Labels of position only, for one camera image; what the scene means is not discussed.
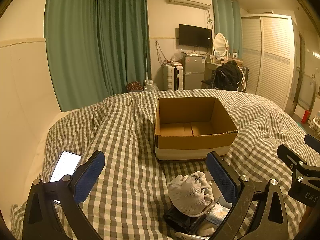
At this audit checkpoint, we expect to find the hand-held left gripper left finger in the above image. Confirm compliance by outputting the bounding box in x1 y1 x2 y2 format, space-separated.
22 151 105 240

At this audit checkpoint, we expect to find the black plastic bag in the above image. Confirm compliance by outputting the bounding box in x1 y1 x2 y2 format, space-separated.
163 206 208 235

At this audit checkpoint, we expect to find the white knitted glove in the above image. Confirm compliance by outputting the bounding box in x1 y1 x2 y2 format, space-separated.
167 171 215 217

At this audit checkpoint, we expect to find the hanging wall cable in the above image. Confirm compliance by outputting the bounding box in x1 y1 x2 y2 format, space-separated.
155 40 167 64

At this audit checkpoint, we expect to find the silver mini fridge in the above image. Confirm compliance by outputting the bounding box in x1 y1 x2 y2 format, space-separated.
182 55 207 90

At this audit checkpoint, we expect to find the white-screen smartphone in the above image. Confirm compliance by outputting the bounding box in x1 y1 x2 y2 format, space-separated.
49 151 83 204

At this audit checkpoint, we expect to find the tissue packet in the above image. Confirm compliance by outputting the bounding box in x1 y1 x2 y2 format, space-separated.
205 204 232 224

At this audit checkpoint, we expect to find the black jacket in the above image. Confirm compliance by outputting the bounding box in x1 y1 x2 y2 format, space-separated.
211 60 244 90

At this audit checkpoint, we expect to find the white louvered wardrobe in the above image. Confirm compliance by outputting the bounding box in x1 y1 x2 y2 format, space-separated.
240 14 300 110

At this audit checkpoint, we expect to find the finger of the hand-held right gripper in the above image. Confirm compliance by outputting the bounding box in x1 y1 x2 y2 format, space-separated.
277 144 320 174
304 134 320 148

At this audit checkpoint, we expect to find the clear water jug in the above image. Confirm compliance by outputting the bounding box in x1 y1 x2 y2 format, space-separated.
143 79 160 92

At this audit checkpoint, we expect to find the black wall television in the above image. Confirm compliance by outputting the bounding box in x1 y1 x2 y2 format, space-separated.
179 24 212 48

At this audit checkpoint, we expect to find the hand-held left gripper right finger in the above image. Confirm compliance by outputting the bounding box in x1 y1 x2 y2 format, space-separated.
205 151 292 240

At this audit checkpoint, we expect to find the white oval mirror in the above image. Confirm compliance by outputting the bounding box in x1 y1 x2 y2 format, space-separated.
213 32 229 58

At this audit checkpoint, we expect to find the white suitcase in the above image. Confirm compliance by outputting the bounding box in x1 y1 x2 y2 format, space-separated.
163 64 184 91

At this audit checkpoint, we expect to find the wooden dressing table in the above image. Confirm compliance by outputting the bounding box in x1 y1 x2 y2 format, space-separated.
205 59 243 80

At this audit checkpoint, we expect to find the clear plastic bag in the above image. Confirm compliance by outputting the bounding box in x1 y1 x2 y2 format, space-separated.
171 49 184 62

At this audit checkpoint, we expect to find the grey checkered blanket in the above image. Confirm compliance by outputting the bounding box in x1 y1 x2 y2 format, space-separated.
10 89 320 240

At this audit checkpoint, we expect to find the light green curtain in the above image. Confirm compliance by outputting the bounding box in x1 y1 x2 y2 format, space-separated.
211 0 242 60

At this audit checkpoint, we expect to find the cardboard box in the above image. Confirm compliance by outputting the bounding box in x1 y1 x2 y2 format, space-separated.
154 97 239 161

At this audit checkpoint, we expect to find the dark dotted bag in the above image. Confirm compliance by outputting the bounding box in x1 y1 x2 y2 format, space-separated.
125 81 143 93

